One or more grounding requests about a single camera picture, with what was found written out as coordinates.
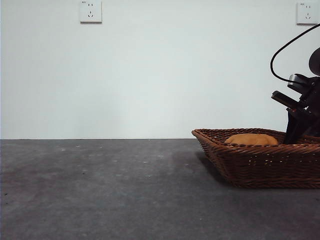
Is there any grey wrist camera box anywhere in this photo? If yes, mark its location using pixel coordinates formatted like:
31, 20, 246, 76
287, 73, 315, 92

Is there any brown woven wicker basket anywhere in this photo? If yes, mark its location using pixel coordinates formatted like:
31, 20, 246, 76
191, 128, 320, 190

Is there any tan toy potato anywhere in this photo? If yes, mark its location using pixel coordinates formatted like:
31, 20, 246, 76
224, 133, 279, 146

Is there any white wall power socket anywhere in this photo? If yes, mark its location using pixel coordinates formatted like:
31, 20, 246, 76
79, 0, 103, 25
296, 2, 319, 26

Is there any black camera cable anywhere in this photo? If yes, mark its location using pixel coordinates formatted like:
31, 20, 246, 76
270, 22, 320, 83

